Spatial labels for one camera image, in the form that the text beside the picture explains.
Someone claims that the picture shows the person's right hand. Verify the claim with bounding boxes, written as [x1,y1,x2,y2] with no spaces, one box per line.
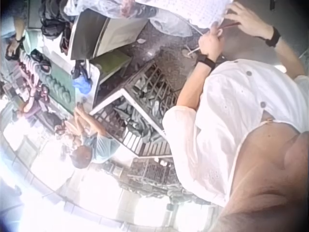
[223,1,275,40]

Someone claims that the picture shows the person's left hand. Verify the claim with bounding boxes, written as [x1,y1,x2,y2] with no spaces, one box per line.
[197,26,225,59]

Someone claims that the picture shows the red stick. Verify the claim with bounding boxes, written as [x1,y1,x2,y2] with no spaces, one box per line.
[218,22,241,31]

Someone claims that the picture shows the white dotted cloth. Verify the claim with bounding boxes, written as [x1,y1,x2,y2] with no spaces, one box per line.
[135,0,234,29]

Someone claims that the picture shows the black wrist band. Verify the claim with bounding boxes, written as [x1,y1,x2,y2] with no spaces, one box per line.
[196,54,217,72]
[264,26,282,48]

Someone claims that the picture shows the clear plastic bag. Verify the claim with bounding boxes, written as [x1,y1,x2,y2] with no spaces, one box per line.
[149,13,195,37]

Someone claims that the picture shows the grey plastic crate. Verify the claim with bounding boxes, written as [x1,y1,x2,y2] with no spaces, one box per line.
[131,59,181,114]

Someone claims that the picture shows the green plastic stool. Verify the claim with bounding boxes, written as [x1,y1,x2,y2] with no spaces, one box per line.
[91,51,133,83]

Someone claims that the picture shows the stainless steel box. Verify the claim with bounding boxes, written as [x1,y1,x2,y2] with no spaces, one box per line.
[70,9,148,61]

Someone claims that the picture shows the white plastic crate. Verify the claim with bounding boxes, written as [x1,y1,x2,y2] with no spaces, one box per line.
[89,87,175,159]

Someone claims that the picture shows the blue plastic bag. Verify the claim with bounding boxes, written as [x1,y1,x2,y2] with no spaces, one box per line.
[71,75,94,94]

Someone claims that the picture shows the dark plastic crate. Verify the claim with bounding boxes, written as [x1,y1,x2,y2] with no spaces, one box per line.
[126,157,175,186]

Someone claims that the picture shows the heap of black bags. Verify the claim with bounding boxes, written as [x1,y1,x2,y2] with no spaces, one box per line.
[38,0,74,55]

